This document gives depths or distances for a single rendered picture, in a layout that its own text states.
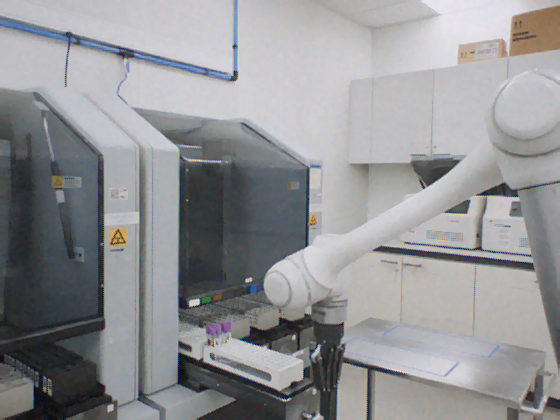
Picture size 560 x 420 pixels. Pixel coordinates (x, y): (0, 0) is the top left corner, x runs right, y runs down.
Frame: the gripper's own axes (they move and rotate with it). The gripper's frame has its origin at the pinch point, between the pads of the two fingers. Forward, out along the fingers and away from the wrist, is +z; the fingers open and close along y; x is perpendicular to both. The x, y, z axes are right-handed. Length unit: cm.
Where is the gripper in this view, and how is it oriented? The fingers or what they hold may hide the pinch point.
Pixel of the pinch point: (326, 402)
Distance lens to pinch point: 130.5
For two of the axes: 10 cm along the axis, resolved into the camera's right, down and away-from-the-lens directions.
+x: 7.6, 0.5, -6.5
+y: -6.5, 0.3, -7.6
